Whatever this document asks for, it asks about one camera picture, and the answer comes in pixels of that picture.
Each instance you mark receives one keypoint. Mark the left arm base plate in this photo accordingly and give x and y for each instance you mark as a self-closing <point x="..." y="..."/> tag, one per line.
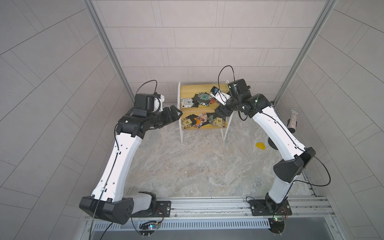
<point x="162" y="209"/>

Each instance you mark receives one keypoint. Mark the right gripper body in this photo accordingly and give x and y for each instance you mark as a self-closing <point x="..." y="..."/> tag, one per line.
<point x="233" y="104"/>

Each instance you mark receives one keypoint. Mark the right circuit board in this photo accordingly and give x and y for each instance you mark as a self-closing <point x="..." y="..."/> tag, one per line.
<point x="277" y="226"/>

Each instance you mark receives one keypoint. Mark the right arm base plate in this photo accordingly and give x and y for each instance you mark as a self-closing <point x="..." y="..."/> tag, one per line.
<point x="269" y="208"/>

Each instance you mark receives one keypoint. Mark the circuit board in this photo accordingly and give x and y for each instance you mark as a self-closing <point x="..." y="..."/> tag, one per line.
<point x="148" y="228"/>
<point x="277" y="226"/>

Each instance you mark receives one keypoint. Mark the green label tea bag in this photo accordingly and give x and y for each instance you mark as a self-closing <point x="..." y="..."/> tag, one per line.
<point x="205" y="99"/>

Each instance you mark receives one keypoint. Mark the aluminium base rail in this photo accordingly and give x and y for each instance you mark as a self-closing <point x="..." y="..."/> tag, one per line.
<point x="223" y="214"/>

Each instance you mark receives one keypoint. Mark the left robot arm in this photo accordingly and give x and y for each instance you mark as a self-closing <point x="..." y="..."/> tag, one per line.
<point x="107" y="201"/>

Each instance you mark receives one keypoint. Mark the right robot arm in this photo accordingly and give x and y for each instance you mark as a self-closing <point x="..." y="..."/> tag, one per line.
<point x="295" y="156"/>

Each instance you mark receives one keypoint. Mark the white label tea bag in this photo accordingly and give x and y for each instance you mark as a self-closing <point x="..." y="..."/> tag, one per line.
<point x="187" y="103"/>

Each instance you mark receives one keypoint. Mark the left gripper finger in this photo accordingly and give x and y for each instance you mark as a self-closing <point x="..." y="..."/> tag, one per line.
<point x="170" y="119"/>
<point x="174" y="112"/>

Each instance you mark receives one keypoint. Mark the floral tea bag lower shelf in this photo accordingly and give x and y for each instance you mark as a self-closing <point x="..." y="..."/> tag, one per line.
<point x="204" y="119"/>

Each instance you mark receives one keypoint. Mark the yellow label tea bag lower-right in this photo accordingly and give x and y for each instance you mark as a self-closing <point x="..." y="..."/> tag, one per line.
<point x="219" y="122"/>

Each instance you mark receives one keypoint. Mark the left circuit board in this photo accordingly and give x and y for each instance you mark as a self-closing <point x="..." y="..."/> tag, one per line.
<point x="148" y="228"/>

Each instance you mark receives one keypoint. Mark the black green tea bag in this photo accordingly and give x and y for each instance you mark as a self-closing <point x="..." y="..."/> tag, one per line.
<point x="195" y="101"/>

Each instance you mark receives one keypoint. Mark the wooden two-tier shelf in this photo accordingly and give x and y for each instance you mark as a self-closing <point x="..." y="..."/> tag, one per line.
<point x="189" y="91"/>

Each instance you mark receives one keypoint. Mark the yellow paper piece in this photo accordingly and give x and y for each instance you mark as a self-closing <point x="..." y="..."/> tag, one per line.
<point x="261" y="146"/>

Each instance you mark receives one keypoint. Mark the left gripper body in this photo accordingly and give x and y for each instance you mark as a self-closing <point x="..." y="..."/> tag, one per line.
<point x="156" y="119"/>

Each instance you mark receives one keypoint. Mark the yellow label tea bag lower-left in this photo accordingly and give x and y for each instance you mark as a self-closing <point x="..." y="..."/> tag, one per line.
<point x="188" y="122"/>

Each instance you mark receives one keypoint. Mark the orange tea bag lower shelf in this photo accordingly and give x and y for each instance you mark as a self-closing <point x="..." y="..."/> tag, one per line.
<point x="199" y="122"/>

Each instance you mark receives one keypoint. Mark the dark green tea bag lower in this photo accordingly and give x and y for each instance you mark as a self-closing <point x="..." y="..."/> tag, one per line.
<point x="211" y="117"/>

